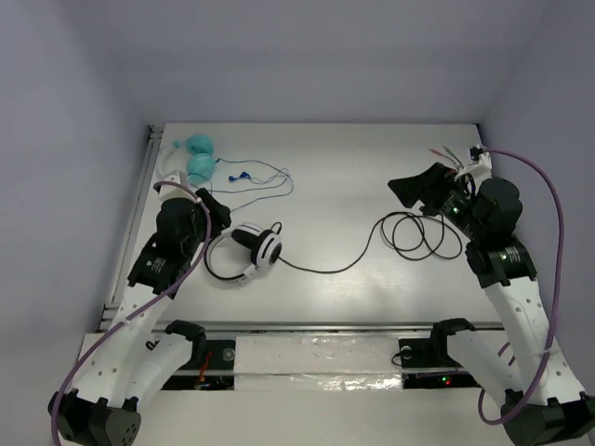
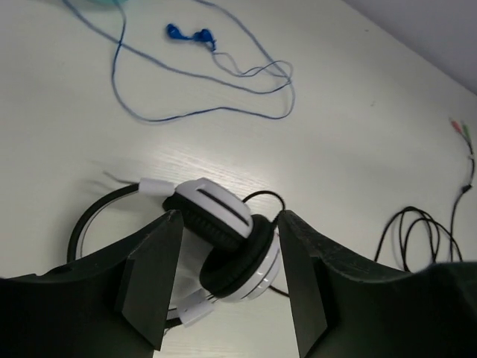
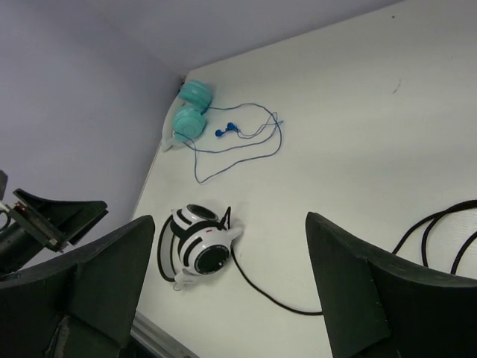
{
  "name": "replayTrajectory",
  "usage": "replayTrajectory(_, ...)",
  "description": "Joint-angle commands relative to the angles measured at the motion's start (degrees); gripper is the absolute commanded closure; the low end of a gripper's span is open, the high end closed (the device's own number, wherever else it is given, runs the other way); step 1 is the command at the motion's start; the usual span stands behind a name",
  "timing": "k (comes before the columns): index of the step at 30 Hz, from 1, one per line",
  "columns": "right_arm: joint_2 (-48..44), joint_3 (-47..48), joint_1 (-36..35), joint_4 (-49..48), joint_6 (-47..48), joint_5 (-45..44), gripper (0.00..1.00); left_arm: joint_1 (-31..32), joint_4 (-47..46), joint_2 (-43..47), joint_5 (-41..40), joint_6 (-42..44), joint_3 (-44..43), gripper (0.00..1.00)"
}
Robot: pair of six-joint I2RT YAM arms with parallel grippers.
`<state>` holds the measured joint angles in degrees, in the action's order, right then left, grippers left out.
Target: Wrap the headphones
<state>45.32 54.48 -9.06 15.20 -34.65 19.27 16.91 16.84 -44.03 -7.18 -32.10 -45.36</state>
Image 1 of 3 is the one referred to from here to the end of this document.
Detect purple cable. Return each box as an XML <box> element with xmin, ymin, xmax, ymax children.
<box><xmin>49</xmin><ymin>183</ymin><xmax>214</xmax><ymax>446</ymax></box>
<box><xmin>478</xmin><ymin>147</ymin><xmax>567</xmax><ymax>426</ymax></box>

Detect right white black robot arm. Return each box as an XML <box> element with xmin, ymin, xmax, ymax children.
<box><xmin>388</xmin><ymin>163</ymin><xmax>594</xmax><ymax>445</ymax></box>

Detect white foil-covered block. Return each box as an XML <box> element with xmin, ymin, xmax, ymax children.
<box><xmin>233</xmin><ymin>334</ymin><xmax>403</xmax><ymax>392</ymax></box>

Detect blue earphones with cable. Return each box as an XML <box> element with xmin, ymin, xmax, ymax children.
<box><xmin>207</xmin><ymin>158</ymin><xmax>295</xmax><ymax>213</ymax></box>

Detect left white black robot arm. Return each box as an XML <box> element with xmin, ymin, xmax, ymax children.
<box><xmin>48</xmin><ymin>187</ymin><xmax>231</xmax><ymax>445</ymax></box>

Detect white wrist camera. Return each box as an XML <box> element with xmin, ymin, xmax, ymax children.
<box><xmin>455</xmin><ymin>145</ymin><xmax>492</xmax><ymax>180</ymax></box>
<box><xmin>153</xmin><ymin>170</ymin><xmax>196</xmax><ymax>203</ymax></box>

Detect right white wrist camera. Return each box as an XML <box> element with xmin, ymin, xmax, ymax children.
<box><xmin>455</xmin><ymin>145</ymin><xmax>492</xmax><ymax>180</ymax></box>

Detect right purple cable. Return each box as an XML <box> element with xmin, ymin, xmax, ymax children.
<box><xmin>478</xmin><ymin>147</ymin><xmax>567</xmax><ymax>426</ymax></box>

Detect white black headphones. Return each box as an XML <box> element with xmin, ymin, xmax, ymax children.
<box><xmin>204</xmin><ymin>222</ymin><xmax>283</xmax><ymax>282</ymax></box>

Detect aluminium rail front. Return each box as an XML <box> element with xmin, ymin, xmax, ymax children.
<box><xmin>95</xmin><ymin>322</ymin><xmax>506</xmax><ymax>335</ymax></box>

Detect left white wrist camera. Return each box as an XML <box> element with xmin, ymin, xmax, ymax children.
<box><xmin>153</xmin><ymin>170</ymin><xmax>196</xmax><ymax>203</ymax></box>

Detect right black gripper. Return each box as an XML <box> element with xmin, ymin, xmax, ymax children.
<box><xmin>388</xmin><ymin>163</ymin><xmax>486</xmax><ymax>242</ymax></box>

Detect aluminium rail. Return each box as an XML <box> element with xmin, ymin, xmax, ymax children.
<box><xmin>95</xmin><ymin>322</ymin><xmax>506</xmax><ymax>335</ymax></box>
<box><xmin>96</xmin><ymin>125</ymin><xmax>165</xmax><ymax>333</ymax></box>

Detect black headphone cable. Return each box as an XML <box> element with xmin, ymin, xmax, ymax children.
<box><xmin>276</xmin><ymin>147</ymin><xmax>469</xmax><ymax>275</ymax></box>

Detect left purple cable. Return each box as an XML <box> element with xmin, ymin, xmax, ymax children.
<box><xmin>49</xmin><ymin>183</ymin><xmax>214</xmax><ymax>446</ymax></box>

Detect teal white headphones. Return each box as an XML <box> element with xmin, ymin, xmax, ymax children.
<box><xmin>156</xmin><ymin>134</ymin><xmax>216</xmax><ymax>186</ymax></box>

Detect aluminium rail left side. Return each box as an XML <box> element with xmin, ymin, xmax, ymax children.
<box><xmin>96</xmin><ymin>125</ymin><xmax>165</xmax><ymax>333</ymax></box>

